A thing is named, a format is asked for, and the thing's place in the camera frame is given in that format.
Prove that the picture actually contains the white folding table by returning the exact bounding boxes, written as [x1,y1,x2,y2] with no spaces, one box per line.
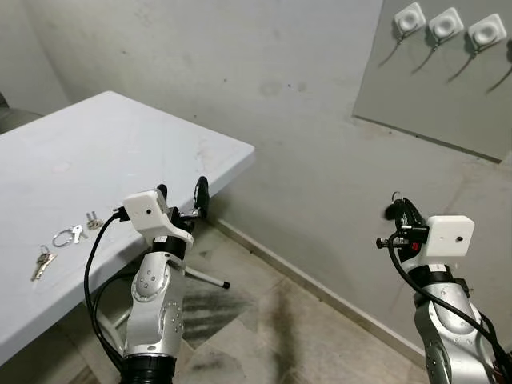
[0,90,256,366]

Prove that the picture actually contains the white metal table leg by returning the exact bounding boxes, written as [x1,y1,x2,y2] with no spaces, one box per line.
[184,266,232,290]

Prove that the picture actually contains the brass and silver key bunch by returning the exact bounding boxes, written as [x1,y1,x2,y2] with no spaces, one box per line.
[31,246,58,282]

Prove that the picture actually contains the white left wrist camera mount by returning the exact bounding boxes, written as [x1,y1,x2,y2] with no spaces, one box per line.
[122,190,196,248]

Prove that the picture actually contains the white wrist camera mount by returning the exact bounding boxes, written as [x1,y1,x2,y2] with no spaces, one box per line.
[414,214,475,266]
[122,190,196,248]

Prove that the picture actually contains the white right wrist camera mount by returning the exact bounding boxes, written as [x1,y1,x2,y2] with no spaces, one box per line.
[414,214,475,266]

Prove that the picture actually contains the silver key on large ring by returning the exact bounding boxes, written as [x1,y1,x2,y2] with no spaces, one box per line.
[53,225,86,248]

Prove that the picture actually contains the grey wall board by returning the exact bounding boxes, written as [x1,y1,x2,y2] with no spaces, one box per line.
[353,0,512,162]

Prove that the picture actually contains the white square wall hook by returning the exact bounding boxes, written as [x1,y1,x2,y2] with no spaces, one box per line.
[378,2,427,69]
[412,6,465,75]
[448,13,508,83]

